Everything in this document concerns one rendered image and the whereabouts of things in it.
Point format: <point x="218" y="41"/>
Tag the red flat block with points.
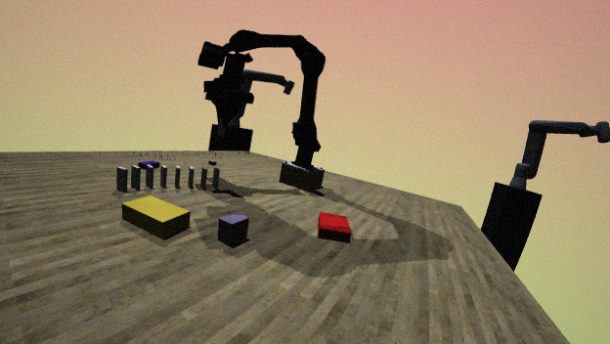
<point x="334" y="227"/>

